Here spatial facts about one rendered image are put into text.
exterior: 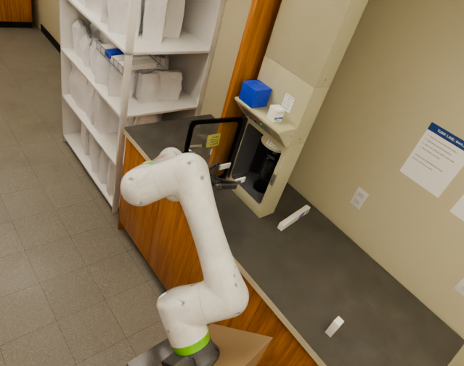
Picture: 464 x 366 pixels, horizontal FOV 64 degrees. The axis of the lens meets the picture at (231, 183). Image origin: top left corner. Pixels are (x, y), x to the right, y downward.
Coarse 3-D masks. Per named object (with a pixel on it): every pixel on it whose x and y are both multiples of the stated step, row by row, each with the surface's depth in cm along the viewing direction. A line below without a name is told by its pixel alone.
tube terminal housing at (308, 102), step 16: (272, 64) 169; (272, 80) 171; (288, 80) 164; (272, 96) 174; (304, 96) 160; (320, 96) 162; (304, 112) 162; (256, 128) 187; (304, 128) 171; (240, 144) 199; (288, 160) 181; (288, 176) 192; (240, 192) 208; (272, 192) 192; (256, 208) 201; (272, 208) 204
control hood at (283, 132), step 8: (240, 104) 175; (248, 112) 175; (256, 112) 170; (264, 112) 172; (264, 120) 166; (272, 128) 163; (280, 128) 164; (288, 128) 166; (272, 136) 174; (280, 136) 162; (288, 136) 166; (288, 144) 171
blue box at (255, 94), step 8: (256, 80) 175; (248, 88) 169; (256, 88) 168; (264, 88) 170; (240, 96) 174; (248, 96) 170; (256, 96) 168; (264, 96) 171; (248, 104) 172; (256, 104) 171; (264, 104) 175
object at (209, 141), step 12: (192, 120) 174; (204, 132) 182; (216, 132) 186; (228, 132) 190; (192, 144) 183; (204, 144) 187; (216, 144) 192; (228, 144) 196; (204, 156) 193; (216, 156) 198; (228, 156) 202
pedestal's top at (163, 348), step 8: (160, 344) 134; (168, 344) 135; (144, 352) 131; (152, 352) 132; (160, 352) 132; (168, 352) 133; (136, 360) 128; (144, 360) 129; (152, 360) 129; (160, 360) 130
